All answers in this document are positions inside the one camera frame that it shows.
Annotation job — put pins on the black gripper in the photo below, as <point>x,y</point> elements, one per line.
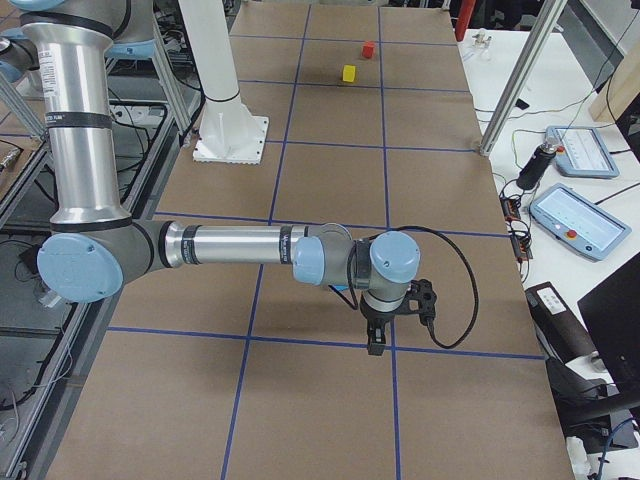
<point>378,318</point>

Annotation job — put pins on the yellow block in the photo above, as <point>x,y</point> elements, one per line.
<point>349,73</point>

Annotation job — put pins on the red block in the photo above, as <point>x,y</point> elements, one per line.
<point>368,49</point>

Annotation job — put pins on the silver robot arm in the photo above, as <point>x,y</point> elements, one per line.
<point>96,247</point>

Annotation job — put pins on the orange black electronics board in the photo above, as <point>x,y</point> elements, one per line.
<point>518,230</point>

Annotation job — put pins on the black box with label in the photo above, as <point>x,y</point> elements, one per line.
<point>559,325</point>

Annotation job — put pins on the near teach pendant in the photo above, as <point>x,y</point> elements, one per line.
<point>578,223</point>

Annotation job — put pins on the teach pendant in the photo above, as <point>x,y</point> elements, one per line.
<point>578,223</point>
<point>582,153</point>

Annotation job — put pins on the black monitor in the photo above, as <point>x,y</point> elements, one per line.
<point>611,315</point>

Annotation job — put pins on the black cylinder device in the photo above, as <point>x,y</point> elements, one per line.
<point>536,166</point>

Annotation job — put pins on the far teach pendant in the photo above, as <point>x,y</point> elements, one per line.
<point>582,153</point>

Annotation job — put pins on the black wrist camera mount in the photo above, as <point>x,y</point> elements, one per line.
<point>421,300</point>

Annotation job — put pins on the white camera post with base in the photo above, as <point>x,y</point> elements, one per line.
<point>228,132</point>

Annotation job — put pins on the aluminium frame post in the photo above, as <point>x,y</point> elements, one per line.
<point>536,40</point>

